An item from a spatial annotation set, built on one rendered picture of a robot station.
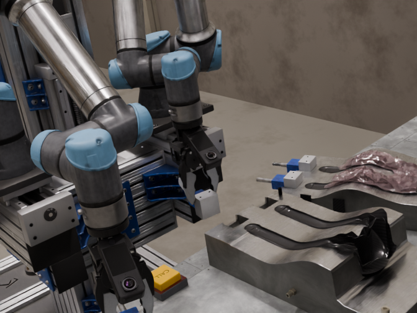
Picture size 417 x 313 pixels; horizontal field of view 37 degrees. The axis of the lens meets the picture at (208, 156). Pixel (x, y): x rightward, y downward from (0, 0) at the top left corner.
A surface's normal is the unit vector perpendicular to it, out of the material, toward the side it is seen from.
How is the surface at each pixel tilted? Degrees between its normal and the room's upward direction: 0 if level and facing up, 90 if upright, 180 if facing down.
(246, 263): 90
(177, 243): 0
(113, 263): 33
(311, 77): 90
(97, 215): 90
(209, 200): 90
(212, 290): 0
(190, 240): 0
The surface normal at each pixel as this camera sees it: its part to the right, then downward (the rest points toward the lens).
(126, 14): -0.04, -0.05
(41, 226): 0.62, 0.22
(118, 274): 0.14, -0.61
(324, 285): -0.73, 0.36
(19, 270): -0.14, -0.91
